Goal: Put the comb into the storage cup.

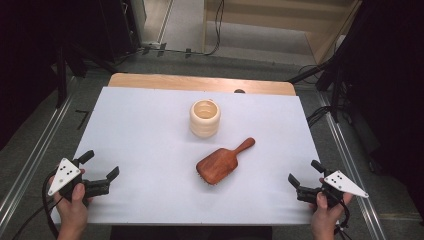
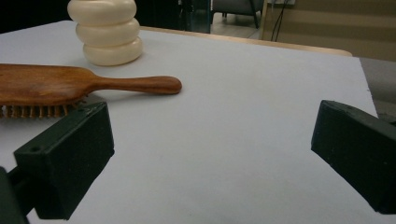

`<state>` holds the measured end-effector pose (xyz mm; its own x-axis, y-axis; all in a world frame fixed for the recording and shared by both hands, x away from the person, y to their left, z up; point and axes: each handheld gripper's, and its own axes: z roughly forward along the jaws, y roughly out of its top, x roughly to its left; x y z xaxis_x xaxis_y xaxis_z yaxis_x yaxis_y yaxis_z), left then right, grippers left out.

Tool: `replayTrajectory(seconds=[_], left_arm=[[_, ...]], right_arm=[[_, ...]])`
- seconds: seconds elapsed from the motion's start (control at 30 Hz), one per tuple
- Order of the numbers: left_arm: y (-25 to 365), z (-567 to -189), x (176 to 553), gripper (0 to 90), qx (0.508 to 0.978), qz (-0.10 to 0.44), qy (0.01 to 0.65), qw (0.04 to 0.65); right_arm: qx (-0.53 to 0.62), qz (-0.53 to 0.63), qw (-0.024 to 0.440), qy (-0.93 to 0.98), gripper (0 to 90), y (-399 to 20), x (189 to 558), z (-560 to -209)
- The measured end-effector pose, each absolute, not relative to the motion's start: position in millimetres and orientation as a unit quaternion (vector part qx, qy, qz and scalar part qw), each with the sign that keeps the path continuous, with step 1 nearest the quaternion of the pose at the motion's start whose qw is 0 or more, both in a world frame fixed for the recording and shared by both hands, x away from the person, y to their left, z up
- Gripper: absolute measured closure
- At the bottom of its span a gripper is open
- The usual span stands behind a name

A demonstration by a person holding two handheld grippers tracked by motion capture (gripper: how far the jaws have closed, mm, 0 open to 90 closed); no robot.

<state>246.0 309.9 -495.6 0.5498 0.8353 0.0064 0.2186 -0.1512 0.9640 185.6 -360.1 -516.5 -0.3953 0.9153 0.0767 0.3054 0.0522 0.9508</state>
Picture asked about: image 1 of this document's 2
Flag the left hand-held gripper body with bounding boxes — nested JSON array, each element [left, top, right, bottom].
[[47, 157, 111, 203]]

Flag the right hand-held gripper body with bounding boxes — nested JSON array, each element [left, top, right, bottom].
[[296, 170, 369, 208]]

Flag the brown wooden hairbrush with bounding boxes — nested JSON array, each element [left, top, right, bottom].
[[195, 136, 257, 187]]

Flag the cream ribbed cup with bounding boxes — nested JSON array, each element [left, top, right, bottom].
[[189, 98, 222, 139]]

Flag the person's right hand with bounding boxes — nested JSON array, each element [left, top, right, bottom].
[[309, 192, 354, 233]]

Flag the person's left hand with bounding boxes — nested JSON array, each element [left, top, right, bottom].
[[49, 181, 94, 235]]

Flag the white board sheet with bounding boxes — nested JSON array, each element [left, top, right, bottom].
[[49, 86, 324, 226]]

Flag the black metal stand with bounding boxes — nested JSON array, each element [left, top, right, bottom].
[[314, 56, 346, 124], [54, 41, 119, 109]]

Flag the light wooden table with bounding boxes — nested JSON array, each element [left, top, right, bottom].
[[108, 73, 297, 97]]

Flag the black cabinet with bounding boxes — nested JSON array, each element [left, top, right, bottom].
[[98, 0, 142, 62]]

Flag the metal floor rail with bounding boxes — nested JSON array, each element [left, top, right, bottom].
[[318, 92, 388, 240], [0, 94, 75, 228]]

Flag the black looped gripper cable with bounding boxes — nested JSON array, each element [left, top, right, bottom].
[[334, 196, 353, 240]]

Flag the thick black gripper cable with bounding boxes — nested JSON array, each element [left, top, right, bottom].
[[41, 169, 64, 239]]

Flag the black floor cable bundle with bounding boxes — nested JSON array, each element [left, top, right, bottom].
[[287, 63, 331, 85], [306, 105, 332, 128]]

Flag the thin black floor cable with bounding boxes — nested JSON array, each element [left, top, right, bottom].
[[12, 198, 64, 240]]

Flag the light wooden shelf frame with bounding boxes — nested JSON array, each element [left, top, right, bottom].
[[202, 0, 364, 65]]

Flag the black hanging cables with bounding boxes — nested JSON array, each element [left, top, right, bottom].
[[203, 0, 226, 56]]

